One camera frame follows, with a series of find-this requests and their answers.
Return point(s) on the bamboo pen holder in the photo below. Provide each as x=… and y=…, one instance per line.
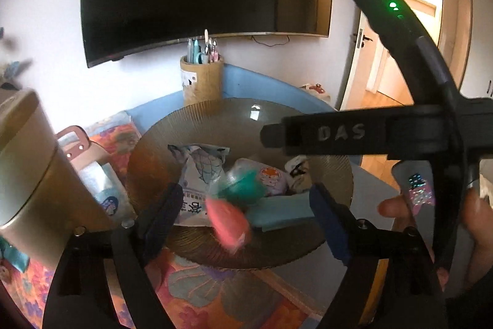
x=204, y=82

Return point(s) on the white and blue tissue pack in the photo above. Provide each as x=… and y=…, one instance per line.
x=104, y=186

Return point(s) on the mint green plastic-wrapped packet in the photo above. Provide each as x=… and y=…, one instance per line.
x=240, y=190

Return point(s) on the white wet wipes packet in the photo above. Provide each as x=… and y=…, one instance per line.
x=196, y=175

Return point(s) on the ribbed glass bowl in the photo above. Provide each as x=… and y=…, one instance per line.
x=238, y=121

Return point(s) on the white door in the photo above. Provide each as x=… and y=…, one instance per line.
x=352, y=74

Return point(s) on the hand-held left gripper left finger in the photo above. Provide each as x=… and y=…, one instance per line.
x=161, y=217

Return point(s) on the light blue packet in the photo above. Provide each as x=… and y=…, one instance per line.
x=281, y=209

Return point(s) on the blue round table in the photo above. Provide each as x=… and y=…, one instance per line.
x=262, y=82

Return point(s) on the light blue tulle cloth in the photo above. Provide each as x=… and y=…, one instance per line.
x=17, y=257

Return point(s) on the person's right hand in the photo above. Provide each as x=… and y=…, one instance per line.
x=477, y=236

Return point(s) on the red soft packet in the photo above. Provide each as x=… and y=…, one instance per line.
x=227, y=221

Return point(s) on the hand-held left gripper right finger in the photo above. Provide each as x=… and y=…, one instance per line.
x=327, y=221

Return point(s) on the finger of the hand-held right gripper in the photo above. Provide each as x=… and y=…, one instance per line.
x=339, y=132

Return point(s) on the small red ornament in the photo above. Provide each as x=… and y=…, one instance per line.
x=316, y=87

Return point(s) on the bunch of pens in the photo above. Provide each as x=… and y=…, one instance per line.
x=192, y=51

